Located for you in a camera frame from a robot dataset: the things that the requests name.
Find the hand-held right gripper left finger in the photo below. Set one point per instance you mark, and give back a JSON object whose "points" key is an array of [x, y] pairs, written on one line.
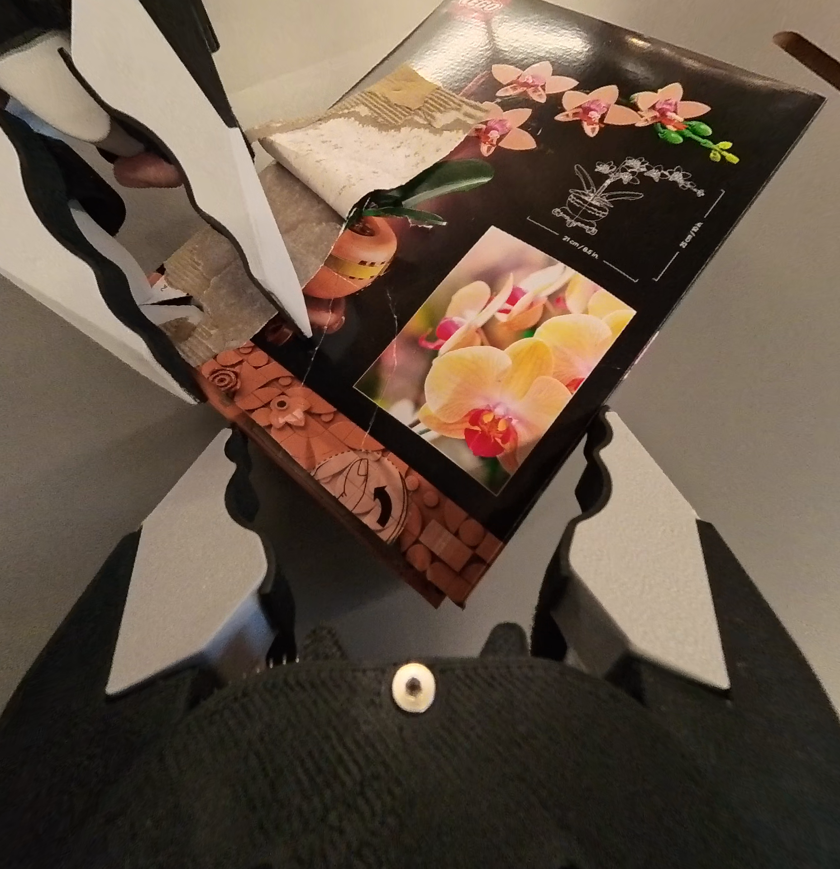
{"points": [[189, 597]]}

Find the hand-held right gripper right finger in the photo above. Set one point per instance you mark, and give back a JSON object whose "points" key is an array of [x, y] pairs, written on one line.
{"points": [[651, 584]]}

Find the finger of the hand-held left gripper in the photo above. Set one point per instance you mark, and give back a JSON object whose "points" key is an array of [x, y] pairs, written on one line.
{"points": [[169, 88], [26, 224]]}

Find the black orchid lego box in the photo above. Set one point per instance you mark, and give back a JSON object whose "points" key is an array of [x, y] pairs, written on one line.
{"points": [[528, 203]]}

